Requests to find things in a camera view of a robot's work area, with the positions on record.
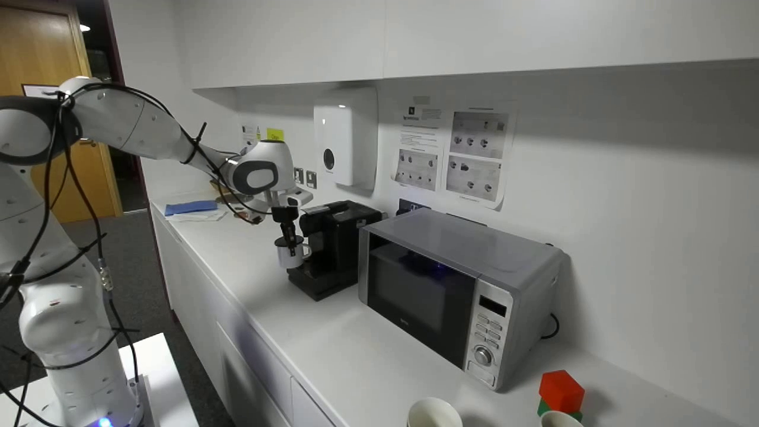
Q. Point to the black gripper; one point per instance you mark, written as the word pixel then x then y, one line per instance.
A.
pixel 288 222

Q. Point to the white enamel cup blue rim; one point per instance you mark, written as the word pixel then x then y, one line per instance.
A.
pixel 291 260

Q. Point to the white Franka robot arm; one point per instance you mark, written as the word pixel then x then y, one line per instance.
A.
pixel 119 123

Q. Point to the black coffee maker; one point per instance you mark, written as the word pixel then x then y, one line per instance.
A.
pixel 339 246

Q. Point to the white rounded cup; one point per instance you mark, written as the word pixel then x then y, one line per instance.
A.
pixel 432 413

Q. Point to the flat blue cloth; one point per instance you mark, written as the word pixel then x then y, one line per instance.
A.
pixel 190 208

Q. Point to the white base cabinet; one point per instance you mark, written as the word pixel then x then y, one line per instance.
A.
pixel 205 317

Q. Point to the instruction poster with text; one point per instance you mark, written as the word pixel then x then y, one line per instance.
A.
pixel 419 151

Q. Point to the silver microwave oven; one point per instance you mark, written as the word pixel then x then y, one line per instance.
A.
pixel 443 293

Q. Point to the white robot mounting table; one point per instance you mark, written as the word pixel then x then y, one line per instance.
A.
pixel 163 380

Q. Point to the white door sign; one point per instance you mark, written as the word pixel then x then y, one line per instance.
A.
pixel 39 92

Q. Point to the green block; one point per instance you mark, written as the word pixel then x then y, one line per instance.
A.
pixel 545 410

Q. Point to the red block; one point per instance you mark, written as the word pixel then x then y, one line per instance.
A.
pixel 561 391

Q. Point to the wooden door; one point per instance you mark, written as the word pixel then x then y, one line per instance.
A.
pixel 39 48

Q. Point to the white bowl edge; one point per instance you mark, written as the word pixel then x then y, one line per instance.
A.
pixel 561 420

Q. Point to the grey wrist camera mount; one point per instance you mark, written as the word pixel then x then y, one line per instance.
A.
pixel 291 196

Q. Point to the yellow wall note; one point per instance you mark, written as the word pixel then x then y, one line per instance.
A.
pixel 273 133

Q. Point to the white wall dispenser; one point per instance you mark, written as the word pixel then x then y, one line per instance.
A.
pixel 332 143

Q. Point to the white wall cabinet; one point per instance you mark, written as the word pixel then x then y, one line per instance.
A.
pixel 475 37

